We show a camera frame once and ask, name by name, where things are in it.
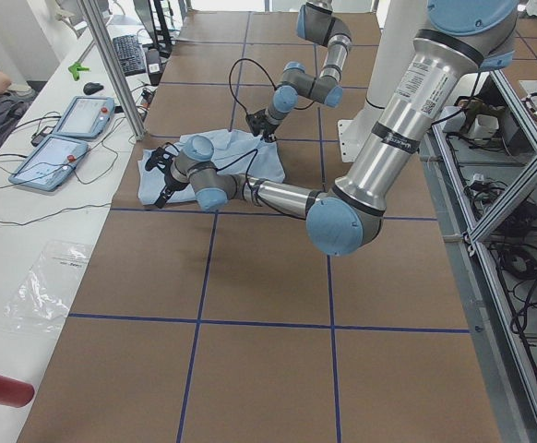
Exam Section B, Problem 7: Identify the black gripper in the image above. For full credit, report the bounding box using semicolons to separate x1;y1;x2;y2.
245;109;279;142
145;147;188;209

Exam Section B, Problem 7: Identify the light blue button-up shirt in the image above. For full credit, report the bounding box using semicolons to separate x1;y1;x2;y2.
137;129;285;205

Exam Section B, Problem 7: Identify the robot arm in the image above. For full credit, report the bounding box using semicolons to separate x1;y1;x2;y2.
140;1;517;256
245;1;352;142

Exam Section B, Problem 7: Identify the upper blue teach pendant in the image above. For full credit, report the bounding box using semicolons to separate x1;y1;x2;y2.
53;96;115;140

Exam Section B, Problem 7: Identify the blue teach pendant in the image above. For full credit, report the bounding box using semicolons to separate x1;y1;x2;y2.
8;135;89;192
53;96;115;140

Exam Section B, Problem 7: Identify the lower blue teach pendant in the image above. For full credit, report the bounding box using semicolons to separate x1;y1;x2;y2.
8;135;89;192

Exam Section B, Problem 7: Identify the black computer mouse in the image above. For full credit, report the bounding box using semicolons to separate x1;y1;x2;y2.
83;82;104;95

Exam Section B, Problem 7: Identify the black keyboard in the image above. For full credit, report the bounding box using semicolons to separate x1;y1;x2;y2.
112;34;146;77

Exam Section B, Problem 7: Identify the green plastic clamp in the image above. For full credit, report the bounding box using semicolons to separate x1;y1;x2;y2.
67;61;90;81

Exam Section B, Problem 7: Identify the clear plastic bag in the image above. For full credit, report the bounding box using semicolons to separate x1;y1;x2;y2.
0;240;94;338

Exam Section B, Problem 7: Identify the red metal bottle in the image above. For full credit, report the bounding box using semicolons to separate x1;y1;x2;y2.
0;375;35;408

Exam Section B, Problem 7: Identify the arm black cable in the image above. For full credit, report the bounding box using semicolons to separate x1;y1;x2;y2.
161;142;263;204
228;58;279;124

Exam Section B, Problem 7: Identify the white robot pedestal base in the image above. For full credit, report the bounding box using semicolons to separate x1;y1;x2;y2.
338;0;426;162

